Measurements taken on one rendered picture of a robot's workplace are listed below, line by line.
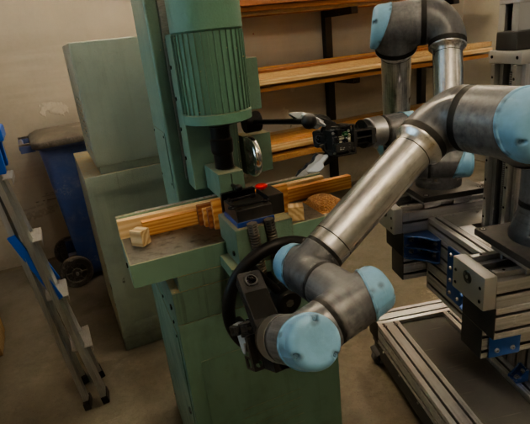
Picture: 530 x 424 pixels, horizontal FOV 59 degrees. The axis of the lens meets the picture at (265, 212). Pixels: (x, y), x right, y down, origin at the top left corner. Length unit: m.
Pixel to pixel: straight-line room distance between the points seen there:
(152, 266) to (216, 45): 0.53
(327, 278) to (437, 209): 1.01
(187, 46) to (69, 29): 2.41
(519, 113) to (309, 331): 0.45
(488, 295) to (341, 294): 0.62
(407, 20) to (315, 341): 0.96
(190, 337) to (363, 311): 0.64
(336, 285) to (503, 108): 0.37
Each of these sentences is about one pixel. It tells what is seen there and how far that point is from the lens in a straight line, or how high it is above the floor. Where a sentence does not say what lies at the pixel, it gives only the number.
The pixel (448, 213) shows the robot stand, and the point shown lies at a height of 0.73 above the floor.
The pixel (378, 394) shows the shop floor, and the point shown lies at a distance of 2.02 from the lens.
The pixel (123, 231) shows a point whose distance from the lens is 1.26.
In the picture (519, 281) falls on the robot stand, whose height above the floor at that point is 0.75.
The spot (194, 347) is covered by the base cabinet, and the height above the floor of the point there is 0.64.
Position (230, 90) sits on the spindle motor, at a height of 1.24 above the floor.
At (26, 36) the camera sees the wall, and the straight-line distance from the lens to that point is 3.51.
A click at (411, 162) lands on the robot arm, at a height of 1.12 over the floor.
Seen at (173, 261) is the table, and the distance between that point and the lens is 1.12.
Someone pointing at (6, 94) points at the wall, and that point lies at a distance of 3.52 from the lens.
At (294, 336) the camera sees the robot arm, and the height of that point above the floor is 0.99.
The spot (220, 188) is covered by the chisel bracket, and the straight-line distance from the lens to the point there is 1.22.
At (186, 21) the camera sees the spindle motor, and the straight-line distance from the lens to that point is 1.15.
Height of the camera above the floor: 1.35
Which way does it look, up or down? 20 degrees down
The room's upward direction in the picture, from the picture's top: 6 degrees counter-clockwise
